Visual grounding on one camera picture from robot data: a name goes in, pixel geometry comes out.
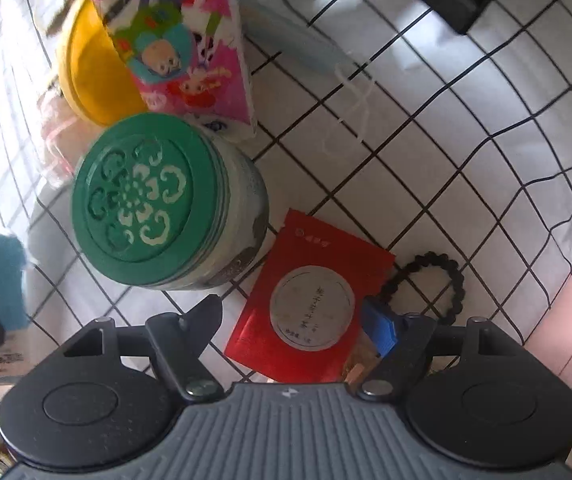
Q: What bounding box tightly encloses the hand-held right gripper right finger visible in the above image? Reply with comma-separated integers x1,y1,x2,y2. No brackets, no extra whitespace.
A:
357,297,522,402

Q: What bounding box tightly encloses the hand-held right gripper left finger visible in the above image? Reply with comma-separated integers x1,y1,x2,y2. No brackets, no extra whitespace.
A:
61,294,224,404

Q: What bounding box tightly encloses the cartoon print tissue packet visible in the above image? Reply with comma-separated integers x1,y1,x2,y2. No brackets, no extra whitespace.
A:
88,0,259,140

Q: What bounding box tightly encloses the blue face mask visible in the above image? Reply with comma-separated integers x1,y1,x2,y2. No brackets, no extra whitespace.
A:
238,0,382,156

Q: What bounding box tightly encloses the wooden clip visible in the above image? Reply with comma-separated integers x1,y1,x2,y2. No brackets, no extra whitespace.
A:
343,345,382,386

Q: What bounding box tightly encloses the red foil tea packet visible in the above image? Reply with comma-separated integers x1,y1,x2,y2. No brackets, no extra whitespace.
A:
226,208,397,383

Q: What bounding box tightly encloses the jar with green patterned lid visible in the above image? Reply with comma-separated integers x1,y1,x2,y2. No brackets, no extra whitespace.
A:
71,114,270,292

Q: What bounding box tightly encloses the white grid tablecloth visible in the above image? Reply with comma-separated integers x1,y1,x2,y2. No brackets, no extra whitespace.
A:
0,0,572,411

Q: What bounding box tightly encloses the clear plastic printed packet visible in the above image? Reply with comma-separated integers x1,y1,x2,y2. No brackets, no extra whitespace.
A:
36,75,97,191

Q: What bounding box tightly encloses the yellow round container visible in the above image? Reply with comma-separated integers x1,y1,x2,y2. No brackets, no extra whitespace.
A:
62,0,152,127

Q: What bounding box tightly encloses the black hair tie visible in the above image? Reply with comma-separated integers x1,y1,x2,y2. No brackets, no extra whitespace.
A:
376,251,467,331

